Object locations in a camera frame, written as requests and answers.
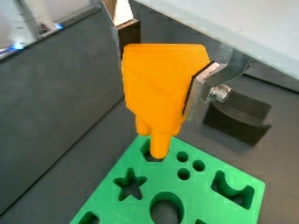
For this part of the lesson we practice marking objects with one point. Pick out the yellow three prong object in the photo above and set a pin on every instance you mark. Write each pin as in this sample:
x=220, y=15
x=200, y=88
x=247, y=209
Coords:
x=158, y=72

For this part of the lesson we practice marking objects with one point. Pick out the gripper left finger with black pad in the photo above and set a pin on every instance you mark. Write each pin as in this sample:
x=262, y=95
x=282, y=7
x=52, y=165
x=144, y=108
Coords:
x=124, y=24

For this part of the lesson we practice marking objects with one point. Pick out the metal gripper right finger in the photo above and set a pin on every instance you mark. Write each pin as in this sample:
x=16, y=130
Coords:
x=207, y=85

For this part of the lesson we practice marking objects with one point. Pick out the black curved fixture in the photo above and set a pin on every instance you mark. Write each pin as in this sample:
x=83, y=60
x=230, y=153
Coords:
x=239, y=117

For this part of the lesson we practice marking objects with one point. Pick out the green shape sorting block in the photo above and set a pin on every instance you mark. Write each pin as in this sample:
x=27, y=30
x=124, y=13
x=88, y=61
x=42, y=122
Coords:
x=212, y=192

